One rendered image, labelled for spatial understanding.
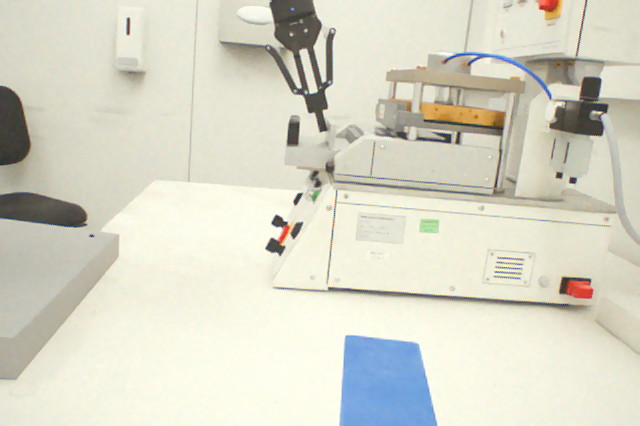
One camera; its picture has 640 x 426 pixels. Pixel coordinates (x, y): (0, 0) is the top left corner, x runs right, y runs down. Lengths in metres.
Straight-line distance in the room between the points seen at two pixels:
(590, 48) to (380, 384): 0.58
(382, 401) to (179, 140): 2.02
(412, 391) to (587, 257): 0.44
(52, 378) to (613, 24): 0.88
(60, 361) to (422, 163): 0.56
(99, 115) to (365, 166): 1.88
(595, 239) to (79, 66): 2.17
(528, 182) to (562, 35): 0.23
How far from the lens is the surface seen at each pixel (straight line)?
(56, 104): 2.63
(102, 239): 0.95
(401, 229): 0.85
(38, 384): 0.64
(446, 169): 0.85
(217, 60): 2.46
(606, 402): 0.73
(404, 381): 0.66
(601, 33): 0.93
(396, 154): 0.83
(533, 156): 0.90
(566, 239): 0.94
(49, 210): 2.33
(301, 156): 0.87
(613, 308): 0.93
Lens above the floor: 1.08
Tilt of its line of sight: 13 degrees down
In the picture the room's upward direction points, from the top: 6 degrees clockwise
